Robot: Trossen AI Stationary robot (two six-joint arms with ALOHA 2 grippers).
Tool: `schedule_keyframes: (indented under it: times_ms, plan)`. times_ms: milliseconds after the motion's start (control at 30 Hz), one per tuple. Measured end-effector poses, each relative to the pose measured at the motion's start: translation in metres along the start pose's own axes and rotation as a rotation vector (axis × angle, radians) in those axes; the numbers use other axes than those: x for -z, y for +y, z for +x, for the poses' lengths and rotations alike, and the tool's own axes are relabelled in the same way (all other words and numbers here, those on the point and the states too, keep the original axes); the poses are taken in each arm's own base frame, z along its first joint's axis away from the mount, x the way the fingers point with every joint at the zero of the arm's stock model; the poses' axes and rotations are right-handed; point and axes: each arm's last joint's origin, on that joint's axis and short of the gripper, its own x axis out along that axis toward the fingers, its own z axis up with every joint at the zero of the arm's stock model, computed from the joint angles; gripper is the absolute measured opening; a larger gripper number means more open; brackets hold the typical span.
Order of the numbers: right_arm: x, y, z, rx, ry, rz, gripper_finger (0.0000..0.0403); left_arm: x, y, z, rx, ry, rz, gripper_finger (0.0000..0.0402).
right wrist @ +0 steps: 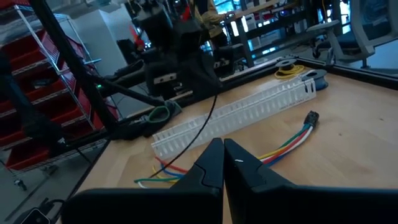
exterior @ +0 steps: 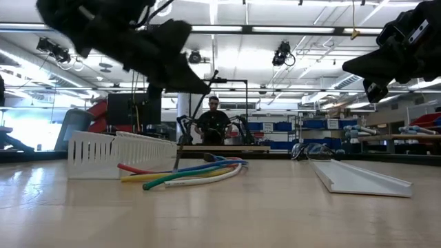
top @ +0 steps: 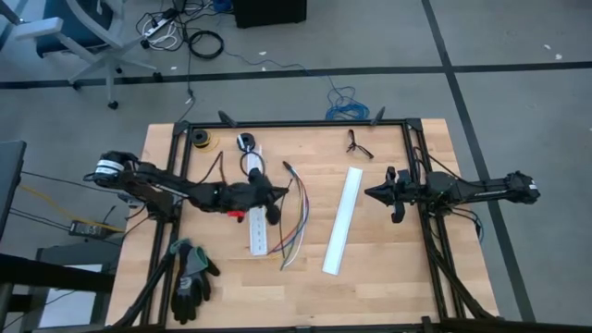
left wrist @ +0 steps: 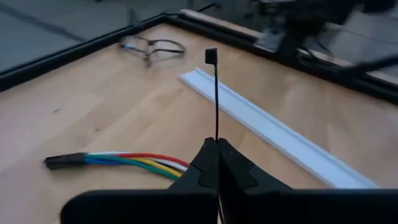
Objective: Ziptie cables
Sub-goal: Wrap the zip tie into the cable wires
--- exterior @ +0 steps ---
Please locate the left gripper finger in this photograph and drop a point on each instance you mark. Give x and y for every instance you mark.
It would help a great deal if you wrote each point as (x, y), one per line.
(182, 81)
(169, 41)

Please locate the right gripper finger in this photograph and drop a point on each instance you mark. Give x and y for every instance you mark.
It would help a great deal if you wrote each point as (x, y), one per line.
(376, 91)
(375, 65)

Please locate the white duct cover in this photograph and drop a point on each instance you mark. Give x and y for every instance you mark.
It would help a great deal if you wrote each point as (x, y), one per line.
(358, 179)

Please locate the black background robot arm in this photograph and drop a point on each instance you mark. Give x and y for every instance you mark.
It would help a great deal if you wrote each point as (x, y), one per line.
(243, 129)
(184, 131)

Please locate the yellow hanging tag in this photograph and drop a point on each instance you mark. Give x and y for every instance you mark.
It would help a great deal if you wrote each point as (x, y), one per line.
(355, 33)

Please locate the grey material rolls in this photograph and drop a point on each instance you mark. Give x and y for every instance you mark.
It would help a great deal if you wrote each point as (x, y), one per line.
(417, 129)
(365, 130)

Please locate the blue storage bin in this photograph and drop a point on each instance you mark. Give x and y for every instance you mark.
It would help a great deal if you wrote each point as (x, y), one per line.
(348, 123)
(255, 126)
(283, 126)
(280, 144)
(320, 140)
(313, 124)

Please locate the wooden workbench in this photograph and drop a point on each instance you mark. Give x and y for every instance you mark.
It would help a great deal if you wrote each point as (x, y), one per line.
(396, 137)

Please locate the person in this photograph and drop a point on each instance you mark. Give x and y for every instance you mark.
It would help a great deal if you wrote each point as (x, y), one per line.
(213, 124)

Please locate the red storage bin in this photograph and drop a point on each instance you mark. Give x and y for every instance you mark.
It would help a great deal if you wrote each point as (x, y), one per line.
(425, 120)

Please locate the red machine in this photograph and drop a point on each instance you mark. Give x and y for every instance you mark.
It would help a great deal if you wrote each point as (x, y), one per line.
(98, 110)

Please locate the black safety glasses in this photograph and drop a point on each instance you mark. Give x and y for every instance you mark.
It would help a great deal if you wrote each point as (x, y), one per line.
(315, 149)

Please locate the wooden background table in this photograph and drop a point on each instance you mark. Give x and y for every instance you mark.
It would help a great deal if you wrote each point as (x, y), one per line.
(241, 148)

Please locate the grey office chair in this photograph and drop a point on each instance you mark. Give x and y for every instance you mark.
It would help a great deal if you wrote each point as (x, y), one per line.
(77, 120)

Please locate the black ceiling camera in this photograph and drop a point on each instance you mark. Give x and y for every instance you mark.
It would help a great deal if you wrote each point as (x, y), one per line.
(282, 53)
(195, 57)
(53, 50)

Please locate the black aluminium table frame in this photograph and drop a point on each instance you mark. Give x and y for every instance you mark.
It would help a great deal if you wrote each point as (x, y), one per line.
(34, 156)

